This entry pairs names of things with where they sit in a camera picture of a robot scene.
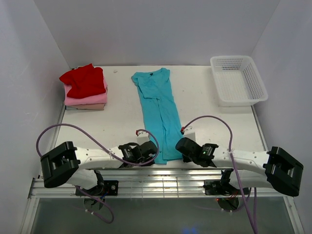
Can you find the red folded t shirt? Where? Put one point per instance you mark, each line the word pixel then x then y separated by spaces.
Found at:
pixel 85 81

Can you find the aluminium frame rail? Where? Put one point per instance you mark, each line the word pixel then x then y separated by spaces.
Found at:
pixel 166 182

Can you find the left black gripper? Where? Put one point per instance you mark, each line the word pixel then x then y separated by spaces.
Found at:
pixel 149 159

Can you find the white plastic basket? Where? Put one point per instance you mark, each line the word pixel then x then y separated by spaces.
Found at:
pixel 238 81

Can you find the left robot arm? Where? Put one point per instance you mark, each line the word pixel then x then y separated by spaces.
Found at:
pixel 68 164

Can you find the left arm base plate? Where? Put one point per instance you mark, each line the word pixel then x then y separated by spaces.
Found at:
pixel 107 188

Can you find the beige folded t shirt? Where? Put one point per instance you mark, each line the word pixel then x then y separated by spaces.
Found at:
pixel 98 106

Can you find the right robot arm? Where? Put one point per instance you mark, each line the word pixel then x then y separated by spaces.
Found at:
pixel 275 168

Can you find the teal t shirt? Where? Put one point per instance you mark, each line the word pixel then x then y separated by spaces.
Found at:
pixel 160 114

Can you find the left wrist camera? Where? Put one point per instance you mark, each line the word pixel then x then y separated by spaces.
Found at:
pixel 142 137

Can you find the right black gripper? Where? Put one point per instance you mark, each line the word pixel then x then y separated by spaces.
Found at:
pixel 185 159

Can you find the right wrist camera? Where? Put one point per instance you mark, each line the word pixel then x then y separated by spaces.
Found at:
pixel 188 132

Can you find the pink folded t shirt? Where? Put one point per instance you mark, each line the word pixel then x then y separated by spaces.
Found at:
pixel 96 99

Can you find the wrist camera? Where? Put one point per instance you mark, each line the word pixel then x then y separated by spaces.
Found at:
pixel 188 132
pixel 142 137

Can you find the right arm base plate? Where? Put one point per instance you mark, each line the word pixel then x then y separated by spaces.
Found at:
pixel 220 187

